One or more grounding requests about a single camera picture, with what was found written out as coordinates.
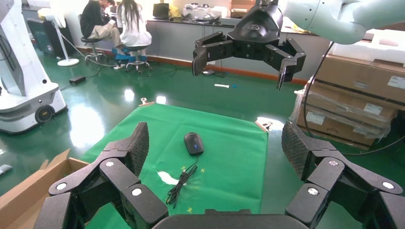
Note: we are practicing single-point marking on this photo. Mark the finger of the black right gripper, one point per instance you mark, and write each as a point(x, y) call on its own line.
point(289, 58)
point(218, 49)

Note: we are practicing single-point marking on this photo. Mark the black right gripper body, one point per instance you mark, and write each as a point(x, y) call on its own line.
point(253, 34)

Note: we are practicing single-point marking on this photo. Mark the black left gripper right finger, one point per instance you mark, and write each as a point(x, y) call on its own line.
point(296, 148)

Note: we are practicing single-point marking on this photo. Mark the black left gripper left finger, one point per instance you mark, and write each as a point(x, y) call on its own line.
point(139, 148)

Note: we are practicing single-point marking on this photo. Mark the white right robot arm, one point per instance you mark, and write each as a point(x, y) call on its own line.
point(332, 19)

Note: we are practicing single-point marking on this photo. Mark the open brown cardboard box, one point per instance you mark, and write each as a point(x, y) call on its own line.
point(19, 196)

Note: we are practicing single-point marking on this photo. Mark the brown carton with flaps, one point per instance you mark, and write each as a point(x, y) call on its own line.
point(242, 9)

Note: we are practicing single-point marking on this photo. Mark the white strip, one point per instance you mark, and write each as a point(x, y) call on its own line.
point(221, 86)

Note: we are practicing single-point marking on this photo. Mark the plastic-wrapped flat cardboard carton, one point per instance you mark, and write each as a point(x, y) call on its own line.
point(341, 104)
point(329, 129)

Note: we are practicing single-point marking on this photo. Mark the silver metal table clamp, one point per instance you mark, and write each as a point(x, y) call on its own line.
point(146, 101)
point(264, 125)

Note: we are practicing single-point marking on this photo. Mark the white lab equipment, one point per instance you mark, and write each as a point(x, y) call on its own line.
point(202, 11)

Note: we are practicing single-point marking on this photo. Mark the grey lab counter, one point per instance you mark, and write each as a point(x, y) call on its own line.
point(177, 41)

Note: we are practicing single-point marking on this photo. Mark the yellow bag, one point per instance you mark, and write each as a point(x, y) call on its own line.
point(174, 12)

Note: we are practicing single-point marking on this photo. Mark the large brown cardboard carton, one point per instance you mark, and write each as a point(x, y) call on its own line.
point(348, 75)

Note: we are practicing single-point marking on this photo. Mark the green table cloth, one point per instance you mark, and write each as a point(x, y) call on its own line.
point(231, 164)

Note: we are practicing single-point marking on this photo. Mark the black monitor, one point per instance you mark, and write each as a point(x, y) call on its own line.
point(161, 11)

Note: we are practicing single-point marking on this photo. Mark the black swivel stool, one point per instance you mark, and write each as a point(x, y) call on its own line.
point(91, 40)
point(137, 49)

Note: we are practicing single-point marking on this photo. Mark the seated person in white coat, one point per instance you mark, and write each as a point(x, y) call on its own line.
point(134, 28)

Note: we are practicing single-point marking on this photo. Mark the white foam packing block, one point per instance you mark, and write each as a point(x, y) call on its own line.
point(379, 47)

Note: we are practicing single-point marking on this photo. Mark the black power brick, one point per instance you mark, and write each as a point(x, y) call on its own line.
point(77, 80)

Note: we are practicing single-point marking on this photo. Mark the white stand base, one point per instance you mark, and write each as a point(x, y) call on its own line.
point(68, 62)

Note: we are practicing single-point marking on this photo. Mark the seated person in black top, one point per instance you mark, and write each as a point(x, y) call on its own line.
point(91, 19)

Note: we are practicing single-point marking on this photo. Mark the white wheeled robot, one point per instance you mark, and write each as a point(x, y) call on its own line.
point(25, 63)

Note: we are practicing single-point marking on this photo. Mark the black cabinet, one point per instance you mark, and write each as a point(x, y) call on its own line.
point(38, 34)

